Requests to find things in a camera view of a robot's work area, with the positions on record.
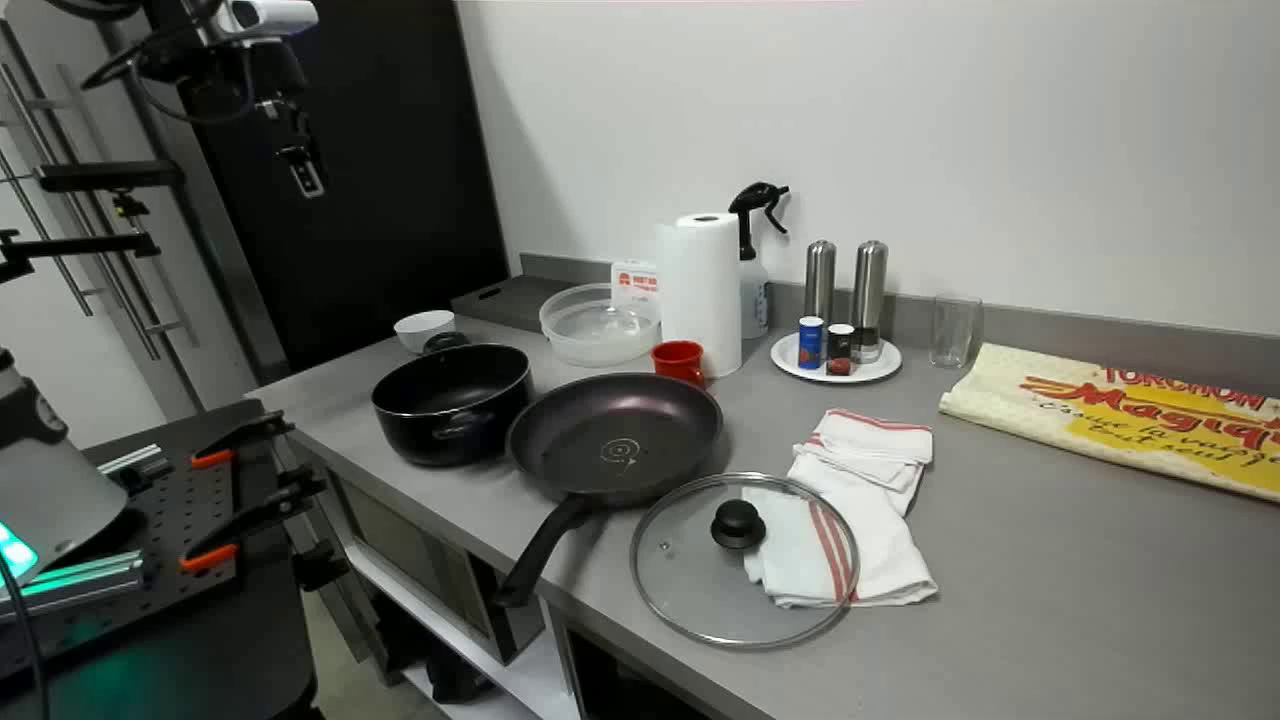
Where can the glass pan lid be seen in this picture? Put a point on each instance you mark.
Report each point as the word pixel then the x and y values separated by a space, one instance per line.
pixel 695 584

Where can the red mug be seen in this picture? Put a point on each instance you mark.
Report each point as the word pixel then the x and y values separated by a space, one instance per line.
pixel 677 361

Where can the clear drinking glass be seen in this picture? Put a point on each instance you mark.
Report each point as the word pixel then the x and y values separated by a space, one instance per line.
pixel 956 335

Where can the small white plate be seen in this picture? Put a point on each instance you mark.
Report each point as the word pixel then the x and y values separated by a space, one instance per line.
pixel 881 361

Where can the black cooking pot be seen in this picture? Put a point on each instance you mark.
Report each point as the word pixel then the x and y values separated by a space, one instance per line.
pixel 448 403

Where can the dark spice jar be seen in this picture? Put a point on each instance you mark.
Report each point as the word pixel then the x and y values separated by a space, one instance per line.
pixel 843 351

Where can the white red-striped dish towel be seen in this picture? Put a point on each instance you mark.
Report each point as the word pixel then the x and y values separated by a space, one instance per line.
pixel 867 460

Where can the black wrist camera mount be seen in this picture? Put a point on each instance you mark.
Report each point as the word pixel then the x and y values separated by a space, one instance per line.
pixel 201 64

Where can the silver aluminium rails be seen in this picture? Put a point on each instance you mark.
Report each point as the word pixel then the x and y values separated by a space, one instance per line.
pixel 82 579

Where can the small white bowl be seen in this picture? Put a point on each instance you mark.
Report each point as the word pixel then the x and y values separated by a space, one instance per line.
pixel 424 326

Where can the black perforated robot table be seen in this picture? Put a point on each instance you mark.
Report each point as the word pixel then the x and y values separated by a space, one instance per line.
pixel 174 640

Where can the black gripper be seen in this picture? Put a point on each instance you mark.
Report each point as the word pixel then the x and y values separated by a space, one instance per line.
pixel 281 118

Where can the blue spice jar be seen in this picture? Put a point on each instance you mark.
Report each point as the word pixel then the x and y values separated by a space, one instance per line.
pixel 808 345

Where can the black tray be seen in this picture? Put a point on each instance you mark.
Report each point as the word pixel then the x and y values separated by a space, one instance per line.
pixel 505 306

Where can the black orange-tipped clamp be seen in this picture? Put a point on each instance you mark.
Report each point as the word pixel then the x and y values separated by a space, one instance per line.
pixel 242 436
pixel 254 521

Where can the long black camera stand arm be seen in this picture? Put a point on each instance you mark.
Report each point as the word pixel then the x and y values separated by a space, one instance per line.
pixel 82 247

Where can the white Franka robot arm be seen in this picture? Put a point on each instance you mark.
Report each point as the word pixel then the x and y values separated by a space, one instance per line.
pixel 261 19

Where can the tall dark cabinet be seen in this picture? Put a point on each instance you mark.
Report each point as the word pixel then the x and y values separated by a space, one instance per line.
pixel 401 201

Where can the clear plastic bowl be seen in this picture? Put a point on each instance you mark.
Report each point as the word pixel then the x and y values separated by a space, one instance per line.
pixel 592 326

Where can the spray bottle with black trigger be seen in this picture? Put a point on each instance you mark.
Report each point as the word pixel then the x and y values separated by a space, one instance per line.
pixel 755 285

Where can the short black camera stand bar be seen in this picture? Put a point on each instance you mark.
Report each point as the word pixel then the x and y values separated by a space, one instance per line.
pixel 105 173

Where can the yellow printed cloth bag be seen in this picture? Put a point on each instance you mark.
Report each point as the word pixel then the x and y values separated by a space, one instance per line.
pixel 1123 412

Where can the white card with red print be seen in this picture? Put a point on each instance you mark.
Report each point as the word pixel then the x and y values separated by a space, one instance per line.
pixel 637 280

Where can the white paper towel roll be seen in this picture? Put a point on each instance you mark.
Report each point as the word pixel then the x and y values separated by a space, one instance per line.
pixel 701 285

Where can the dark nonstick frying pan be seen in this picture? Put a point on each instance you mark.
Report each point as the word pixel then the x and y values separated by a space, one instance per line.
pixel 615 442

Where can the steel spice grinder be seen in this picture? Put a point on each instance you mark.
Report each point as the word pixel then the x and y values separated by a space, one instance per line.
pixel 819 280
pixel 870 285

